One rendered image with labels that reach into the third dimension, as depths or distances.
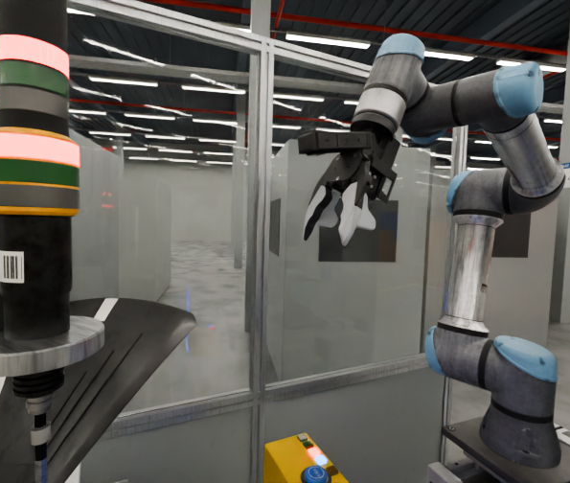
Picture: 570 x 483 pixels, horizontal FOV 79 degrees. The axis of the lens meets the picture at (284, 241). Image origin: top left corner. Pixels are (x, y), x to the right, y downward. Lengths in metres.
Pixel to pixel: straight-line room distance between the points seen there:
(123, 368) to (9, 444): 0.11
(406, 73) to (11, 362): 0.58
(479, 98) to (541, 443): 0.70
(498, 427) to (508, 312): 3.81
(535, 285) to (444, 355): 4.01
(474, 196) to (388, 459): 1.06
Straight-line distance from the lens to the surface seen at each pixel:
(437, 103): 0.66
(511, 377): 0.92
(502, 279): 4.60
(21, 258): 0.23
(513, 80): 0.63
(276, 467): 0.77
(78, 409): 0.39
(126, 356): 0.40
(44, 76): 0.24
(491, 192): 0.97
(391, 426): 1.55
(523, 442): 0.97
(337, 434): 1.39
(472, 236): 0.97
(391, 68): 0.62
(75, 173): 0.24
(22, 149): 0.23
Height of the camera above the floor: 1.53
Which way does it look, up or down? 4 degrees down
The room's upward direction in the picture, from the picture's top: 2 degrees clockwise
